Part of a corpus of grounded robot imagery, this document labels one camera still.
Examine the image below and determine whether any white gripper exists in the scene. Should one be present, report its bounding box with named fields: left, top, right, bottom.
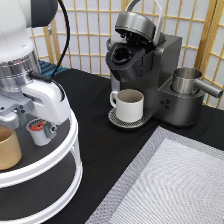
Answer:
left=0, top=80, right=71, bottom=139

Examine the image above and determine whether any white coffee pod red lid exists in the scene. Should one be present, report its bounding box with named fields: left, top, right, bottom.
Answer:
left=26, top=119, right=50, bottom=146

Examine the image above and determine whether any grey coffee machine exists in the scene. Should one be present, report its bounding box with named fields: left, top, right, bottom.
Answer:
left=106, top=0, right=204, bottom=130

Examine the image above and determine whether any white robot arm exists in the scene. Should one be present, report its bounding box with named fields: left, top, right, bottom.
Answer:
left=0, top=0, right=70, bottom=139

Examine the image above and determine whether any white two-tier round shelf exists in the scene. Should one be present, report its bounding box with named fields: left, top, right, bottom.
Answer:
left=0, top=115, right=83, bottom=224

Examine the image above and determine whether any blue ridged mat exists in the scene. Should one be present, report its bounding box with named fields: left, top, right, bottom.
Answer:
left=39, top=61, right=66, bottom=76

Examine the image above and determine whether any white ceramic mug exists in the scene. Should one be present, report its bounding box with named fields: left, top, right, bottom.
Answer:
left=110, top=89, right=144, bottom=123

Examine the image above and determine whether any grey woven placemat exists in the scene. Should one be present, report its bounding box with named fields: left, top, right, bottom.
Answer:
left=85, top=127, right=224, bottom=224

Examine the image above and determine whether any steel milk frother jug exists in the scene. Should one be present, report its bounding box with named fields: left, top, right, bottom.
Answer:
left=172, top=67, right=223, bottom=98

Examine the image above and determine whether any wooden shoji screen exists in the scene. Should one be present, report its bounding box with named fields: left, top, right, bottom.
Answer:
left=28, top=0, right=224, bottom=110

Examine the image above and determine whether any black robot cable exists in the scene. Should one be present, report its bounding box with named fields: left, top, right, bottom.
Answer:
left=29, top=0, right=72, bottom=101

